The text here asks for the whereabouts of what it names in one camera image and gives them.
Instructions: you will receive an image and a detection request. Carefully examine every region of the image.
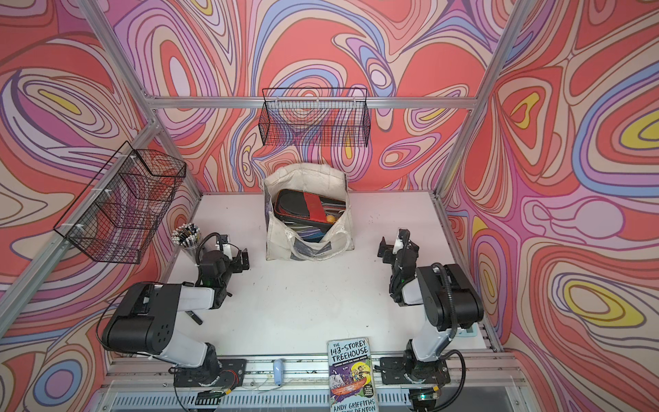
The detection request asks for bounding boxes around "cream canvas tote bag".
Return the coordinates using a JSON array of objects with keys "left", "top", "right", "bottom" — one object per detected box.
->
[{"left": 262, "top": 163, "right": 355, "bottom": 262}]

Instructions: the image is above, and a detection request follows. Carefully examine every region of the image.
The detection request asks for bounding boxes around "red black ping pong case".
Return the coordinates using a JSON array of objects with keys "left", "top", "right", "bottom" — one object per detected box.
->
[{"left": 274, "top": 189, "right": 347, "bottom": 226}]

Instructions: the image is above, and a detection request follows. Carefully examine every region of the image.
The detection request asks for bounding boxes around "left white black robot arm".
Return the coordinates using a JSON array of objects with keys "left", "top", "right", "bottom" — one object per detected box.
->
[{"left": 101, "top": 249, "right": 250, "bottom": 390}]

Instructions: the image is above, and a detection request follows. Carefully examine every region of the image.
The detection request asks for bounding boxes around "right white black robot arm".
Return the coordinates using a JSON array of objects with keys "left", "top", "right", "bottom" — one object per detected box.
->
[{"left": 377, "top": 228, "right": 484, "bottom": 387}]

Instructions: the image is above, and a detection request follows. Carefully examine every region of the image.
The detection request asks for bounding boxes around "cup of pens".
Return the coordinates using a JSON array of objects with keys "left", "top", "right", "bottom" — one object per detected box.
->
[{"left": 171, "top": 222, "right": 201, "bottom": 264}]

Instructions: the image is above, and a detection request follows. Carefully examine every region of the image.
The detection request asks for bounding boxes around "black marker pen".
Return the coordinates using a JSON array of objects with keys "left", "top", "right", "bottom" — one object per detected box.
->
[{"left": 185, "top": 311, "right": 204, "bottom": 325}]

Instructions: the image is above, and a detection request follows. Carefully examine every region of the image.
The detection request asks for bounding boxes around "teal calculator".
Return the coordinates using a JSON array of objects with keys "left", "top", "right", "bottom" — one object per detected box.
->
[{"left": 456, "top": 323, "right": 478, "bottom": 338}]

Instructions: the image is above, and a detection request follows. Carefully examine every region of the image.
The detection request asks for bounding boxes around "small light blue device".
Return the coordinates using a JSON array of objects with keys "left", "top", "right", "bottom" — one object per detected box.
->
[{"left": 273, "top": 359, "right": 285, "bottom": 387}]

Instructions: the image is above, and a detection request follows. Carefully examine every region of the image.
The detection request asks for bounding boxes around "green circuit board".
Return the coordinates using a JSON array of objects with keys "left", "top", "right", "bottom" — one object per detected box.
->
[{"left": 194, "top": 391, "right": 226, "bottom": 406}]

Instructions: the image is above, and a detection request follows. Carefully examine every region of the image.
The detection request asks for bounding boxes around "treehouse paperback book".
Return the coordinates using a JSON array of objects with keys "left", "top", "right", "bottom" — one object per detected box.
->
[{"left": 327, "top": 337, "right": 379, "bottom": 412}]

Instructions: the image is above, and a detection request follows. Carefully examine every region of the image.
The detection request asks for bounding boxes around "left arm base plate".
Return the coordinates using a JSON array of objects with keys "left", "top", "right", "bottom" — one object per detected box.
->
[{"left": 169, "top": 358, "right": 247, "bottom": 389}]

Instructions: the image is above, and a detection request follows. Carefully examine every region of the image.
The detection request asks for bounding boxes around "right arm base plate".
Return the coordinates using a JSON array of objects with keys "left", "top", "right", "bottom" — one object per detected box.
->
[{"left": 379, "top": 356, "right": 451, "bottom": 387}]

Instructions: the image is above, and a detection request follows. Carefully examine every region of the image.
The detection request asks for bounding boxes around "left black wire basket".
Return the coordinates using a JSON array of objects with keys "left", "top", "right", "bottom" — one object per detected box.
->
[{"left": 53, "top": 142, "right": 187, "bottom": 264}]

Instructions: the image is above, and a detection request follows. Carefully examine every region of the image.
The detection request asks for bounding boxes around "black wire basket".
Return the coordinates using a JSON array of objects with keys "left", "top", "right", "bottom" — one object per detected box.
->
[
  {"left": 258, "top": 86, "right": 371, "bottom": 149},
  {"left": 53, "top": 142, "right": 187, "bottom": 264}
]

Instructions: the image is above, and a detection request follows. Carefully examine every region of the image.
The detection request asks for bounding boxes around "back black wire basket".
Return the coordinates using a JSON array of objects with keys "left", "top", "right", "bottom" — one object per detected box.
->
[{"left": 258, "top": 86, "right": 371, "bottom": 149}]

